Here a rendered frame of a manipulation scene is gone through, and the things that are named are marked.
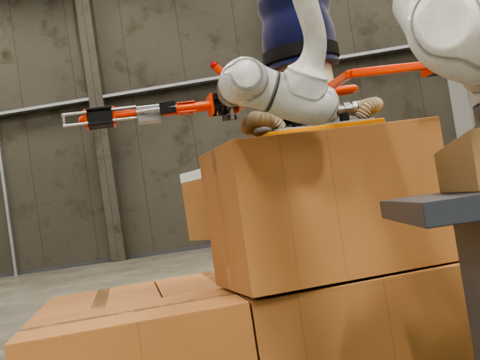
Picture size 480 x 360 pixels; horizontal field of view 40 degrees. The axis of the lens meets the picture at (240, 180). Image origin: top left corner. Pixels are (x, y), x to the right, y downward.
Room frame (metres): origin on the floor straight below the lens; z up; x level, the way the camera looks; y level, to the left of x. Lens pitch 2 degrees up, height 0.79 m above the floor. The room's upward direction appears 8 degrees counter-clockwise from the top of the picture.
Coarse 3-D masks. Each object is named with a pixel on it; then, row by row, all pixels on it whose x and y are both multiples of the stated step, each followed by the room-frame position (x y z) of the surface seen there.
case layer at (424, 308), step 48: (144, 288) 2.36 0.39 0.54; (192, 288) 2.14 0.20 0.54; (336, 288) 1.71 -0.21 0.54; (384, 288) 1.73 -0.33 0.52; (432, 288) 1.75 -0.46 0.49; (48, 336) 1.58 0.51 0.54; (96, 336) 1.60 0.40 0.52; (144, 336) 1.62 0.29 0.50; (192, 336) 1.64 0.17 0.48; (240, 336) 1.66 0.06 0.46; (288, 336) 1.68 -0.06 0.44; (336, 336) 1.70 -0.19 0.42; (384, 336) 1.72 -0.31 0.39; (432, 336) 1.75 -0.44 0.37
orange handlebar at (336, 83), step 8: (392, 64) 1.69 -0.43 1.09; (400, 64) 1.69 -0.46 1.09; (408, 64) 1.70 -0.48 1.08; (416, 64) 1.70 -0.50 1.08; (344, 72) 1.69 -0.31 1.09; (352, 72) 1.67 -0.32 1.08; (360, 72) 1.67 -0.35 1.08; (368, 72) 1.68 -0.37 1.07; (376, 72) 1.68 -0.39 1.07; (384, 72) 1.69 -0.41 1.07; (392, 72) 1.69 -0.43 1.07; (400, 72) 1.71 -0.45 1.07; (336, 80) 1.75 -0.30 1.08; (344, 80) 1.71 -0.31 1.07; (336, 88) 1.91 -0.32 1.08; (344, 88) 1.92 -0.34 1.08; (352, 88) 1.92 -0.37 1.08; (176, 104) 1.83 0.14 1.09; (184, 104) 1.83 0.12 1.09; (192, 104) 1.84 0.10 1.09; (200, 104) 1.84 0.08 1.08; (208, 104) 1.84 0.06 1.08; (120, 112) 1.80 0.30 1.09; (128, 112) 1.80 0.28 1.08; (176, 112) 1.87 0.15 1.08; (184, 112) 1.84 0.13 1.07; (192, 112) 1.86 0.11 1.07; (80, 120) 1.79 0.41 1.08
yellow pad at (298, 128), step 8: (344, 120) 1.83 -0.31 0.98; (352, 120) 1.82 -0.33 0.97; (360, 120) 1.82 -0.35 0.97; (368, 120) 1.81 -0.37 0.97; (376, 120) 1.81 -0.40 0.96; (384, 120) 1.82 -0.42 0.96; (288, 128) 1.78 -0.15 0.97; (296, 128) 1.79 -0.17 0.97; (304, 128) 1.77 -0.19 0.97; (312, 128) 1.78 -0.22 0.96; (320, 128) 1.78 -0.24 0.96; (328, 128) 1.79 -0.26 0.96
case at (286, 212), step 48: (240, 144) 1.65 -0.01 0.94; (288, 144) 1.68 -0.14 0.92; (336, 144) 1.72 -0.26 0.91; (384, 144) 1.75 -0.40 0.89; (432, 144) 1.79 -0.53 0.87; (240, 192) 1.64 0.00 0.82; (288, 192) 1.68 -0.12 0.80; (336, 192) 1.71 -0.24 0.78; (384, 192) 1.75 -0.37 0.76; (432, 192) 1.79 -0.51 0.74; (240, 240) 1.68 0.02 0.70; (288, 240) 1.67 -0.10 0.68; (336, 240) 1.71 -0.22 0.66; (384, 240) 1.74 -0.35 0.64; (432, 240) 1.78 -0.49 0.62; (240, 288) 1.74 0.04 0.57; (288, 288) 1.67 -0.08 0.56
